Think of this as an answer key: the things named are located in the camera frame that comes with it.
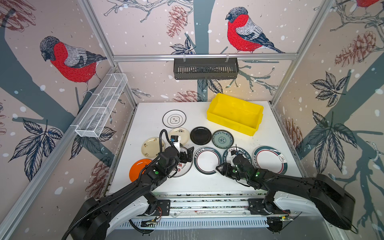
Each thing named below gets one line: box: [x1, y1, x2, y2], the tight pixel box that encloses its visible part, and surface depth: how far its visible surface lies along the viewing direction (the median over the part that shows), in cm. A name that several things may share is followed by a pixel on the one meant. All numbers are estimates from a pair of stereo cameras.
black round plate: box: [190, 126, 212, 146], surface depth 103 cm
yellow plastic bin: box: [206, 93, 264, 137], surface depth 113 cm
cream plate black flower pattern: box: [168, 127, 190, 146], surface depth 105 cm
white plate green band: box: [193, 146, 223, 176], surface depth 92 cm
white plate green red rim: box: [253, 145, 288, 175], surface depth 92 cm
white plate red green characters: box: [169, 160, 193, 178], surface depth 87 cm
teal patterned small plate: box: [211, 129, 235, 149], surface depth 102 cm
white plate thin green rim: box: [162, 109, 187, 129], surface depth 113 cm
